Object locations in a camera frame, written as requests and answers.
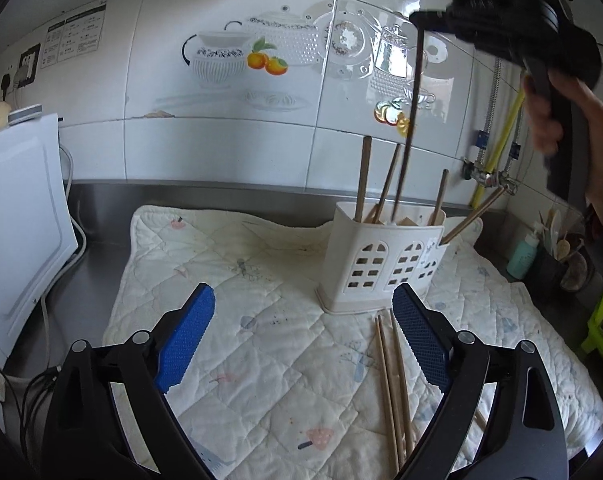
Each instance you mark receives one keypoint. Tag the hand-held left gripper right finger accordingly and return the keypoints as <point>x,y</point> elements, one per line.
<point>421,340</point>

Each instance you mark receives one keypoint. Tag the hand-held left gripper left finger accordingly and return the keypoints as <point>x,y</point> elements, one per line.
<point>186,342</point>

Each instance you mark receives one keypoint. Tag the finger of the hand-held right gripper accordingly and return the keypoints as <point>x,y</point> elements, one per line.
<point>434,19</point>

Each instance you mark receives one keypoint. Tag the row of wooden chopsticks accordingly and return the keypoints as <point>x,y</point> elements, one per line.
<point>387,390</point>

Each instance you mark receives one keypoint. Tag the white plastic utensil holder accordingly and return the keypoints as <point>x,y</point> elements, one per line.
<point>371,265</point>

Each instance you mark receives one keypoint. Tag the brown wooden chopstick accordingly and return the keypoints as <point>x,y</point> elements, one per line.
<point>474,216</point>
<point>440,197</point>
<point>409,120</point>
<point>387,182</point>
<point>362,175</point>

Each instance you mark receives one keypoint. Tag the person's right hand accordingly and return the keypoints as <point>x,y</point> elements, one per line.
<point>540,115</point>

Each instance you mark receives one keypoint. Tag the white quilted mat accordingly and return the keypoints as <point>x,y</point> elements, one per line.
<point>261,310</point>

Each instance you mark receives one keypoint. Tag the yellow gas pipe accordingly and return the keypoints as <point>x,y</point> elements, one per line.
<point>504,145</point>

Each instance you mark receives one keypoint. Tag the teal pump bottle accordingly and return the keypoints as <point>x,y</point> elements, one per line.
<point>522,259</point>

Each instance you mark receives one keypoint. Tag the black utensil pot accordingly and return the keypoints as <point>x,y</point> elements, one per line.
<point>551,275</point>

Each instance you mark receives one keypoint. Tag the valve with red knob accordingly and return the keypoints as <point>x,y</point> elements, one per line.
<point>481,176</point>

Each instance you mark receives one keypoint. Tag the metal water valve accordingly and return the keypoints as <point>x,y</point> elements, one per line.
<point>509,187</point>

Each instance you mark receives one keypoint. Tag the wooden spoon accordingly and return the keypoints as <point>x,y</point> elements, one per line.
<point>564,248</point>

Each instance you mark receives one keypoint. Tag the green plastic stool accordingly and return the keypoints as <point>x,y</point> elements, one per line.
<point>601,330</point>

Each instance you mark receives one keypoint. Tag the white microwave oven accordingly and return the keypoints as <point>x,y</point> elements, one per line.
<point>21,220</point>

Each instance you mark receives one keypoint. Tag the grey flat device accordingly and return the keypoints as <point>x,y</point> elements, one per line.
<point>23,114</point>

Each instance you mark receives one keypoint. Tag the black wall socket with plug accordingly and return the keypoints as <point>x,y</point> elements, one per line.
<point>7,85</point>

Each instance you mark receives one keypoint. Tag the white wall notice sticker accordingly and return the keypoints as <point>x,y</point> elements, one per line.
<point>76,35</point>

